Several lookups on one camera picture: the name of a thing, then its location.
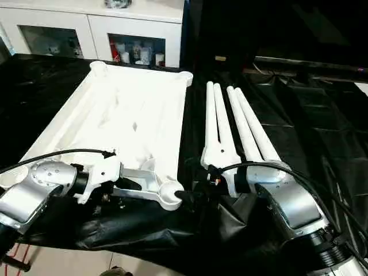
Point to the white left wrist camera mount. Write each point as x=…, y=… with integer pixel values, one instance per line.
x=100, y=169

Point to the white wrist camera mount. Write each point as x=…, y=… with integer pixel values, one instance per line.
x=100, y=169
x=218, y=152

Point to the dark brown rounded object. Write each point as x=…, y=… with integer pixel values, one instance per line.
x=118, y=271

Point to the small yellow label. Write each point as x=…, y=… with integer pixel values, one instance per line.
x=220, y=57

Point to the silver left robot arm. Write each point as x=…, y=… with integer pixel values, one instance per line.
x=43, y=178

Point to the white glass door cabinet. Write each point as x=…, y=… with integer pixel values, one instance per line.
x=95, y=26

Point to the white plastic table top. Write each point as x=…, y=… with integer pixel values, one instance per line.
x=129, y=100

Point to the red package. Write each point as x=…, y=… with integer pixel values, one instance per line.
x=115, y=51

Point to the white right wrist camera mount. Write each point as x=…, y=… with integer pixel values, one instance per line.
x=218, y=152

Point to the white plastic table leg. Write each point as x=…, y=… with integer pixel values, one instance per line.
x=210, y=115
x=220, y=115
x=241, y=123
x=256, y=123

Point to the black glossy mat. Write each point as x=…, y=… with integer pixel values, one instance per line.
x=316, y=129

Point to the black flat monitor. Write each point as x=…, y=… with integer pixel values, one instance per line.
x=302, y=64

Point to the small white cup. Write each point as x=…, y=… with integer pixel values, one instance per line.
x=125, y=57
x=160, y=59

